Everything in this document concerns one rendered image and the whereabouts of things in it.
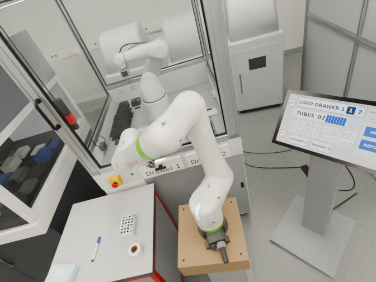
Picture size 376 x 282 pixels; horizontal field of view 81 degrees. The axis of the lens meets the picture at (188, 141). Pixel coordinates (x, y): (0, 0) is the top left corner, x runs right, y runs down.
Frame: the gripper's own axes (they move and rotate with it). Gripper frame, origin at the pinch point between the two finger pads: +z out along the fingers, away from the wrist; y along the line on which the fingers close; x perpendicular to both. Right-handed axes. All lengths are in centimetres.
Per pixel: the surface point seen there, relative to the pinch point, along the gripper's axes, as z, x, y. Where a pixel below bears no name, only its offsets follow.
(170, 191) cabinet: 33.1, 0.2, 7.7
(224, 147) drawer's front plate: 4.0, 46.4, -1.0
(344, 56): 40, 179, -79
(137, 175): 10.0, -15.8, -0.7
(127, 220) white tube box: 4.8, -22.0, 29.0
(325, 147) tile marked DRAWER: -15, 92, 24
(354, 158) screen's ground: -18, 100, 33
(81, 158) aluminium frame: -15.6, -41.2, -10.0
